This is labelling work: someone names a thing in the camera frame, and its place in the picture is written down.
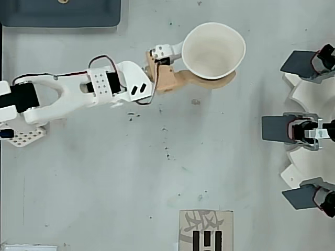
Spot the printed grey paper card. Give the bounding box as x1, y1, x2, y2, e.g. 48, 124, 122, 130
178, 209, 234, 251

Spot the grey black motor unit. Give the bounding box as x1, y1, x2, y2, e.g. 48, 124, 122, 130
310, 43, 335, 84
300, 177, 335, 218
284, 112, 335, 151

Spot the black white wrist cable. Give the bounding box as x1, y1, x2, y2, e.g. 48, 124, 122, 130
135, 61, 161, 106

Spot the white round turntable device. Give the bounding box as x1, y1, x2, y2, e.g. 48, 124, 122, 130
278, 72, 335, 189

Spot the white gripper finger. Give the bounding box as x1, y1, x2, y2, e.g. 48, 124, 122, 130
150, 41, 184, 62

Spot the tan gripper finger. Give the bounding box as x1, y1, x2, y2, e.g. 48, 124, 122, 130
173, 70, 238, 90

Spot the silver metal bracket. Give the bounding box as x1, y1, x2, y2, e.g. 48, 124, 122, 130
305, 119, 329, 150

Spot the white flat box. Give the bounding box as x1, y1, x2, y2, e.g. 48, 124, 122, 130
1, 244, 59, 251

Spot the dark blue-grey tray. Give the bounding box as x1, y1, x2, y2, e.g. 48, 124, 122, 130
0, 0, 122, 28

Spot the dark grey paddle plate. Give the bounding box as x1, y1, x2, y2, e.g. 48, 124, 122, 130
280, 50, 318, 78
261, 116, 290, 143
281, 184, 319, 210

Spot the black looped servo cable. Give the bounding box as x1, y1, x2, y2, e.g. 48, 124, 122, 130
87, 54, 127, 93

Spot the black paper cup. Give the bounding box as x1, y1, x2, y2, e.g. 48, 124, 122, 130
181, 22, 247, 80

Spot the black red arm cable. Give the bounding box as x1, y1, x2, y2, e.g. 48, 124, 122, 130
12, 70, 90, 86

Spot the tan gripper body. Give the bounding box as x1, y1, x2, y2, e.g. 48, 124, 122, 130
145, 50, 176, 95

